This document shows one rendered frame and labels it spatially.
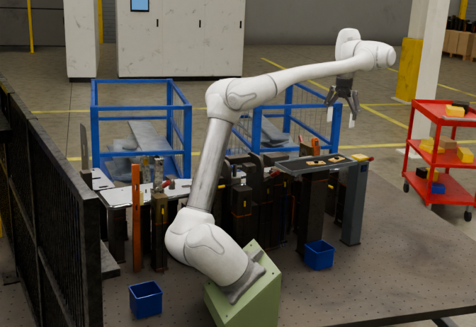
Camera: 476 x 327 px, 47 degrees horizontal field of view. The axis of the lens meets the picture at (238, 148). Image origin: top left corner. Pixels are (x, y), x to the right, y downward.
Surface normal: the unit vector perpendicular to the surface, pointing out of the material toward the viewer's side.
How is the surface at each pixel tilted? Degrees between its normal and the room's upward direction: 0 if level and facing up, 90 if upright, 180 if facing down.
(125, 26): 90
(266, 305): 90
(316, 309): 0
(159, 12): 90
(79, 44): 90
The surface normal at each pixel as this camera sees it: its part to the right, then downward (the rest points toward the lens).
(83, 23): 0.21, 0.30
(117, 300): 0.04, -0.95
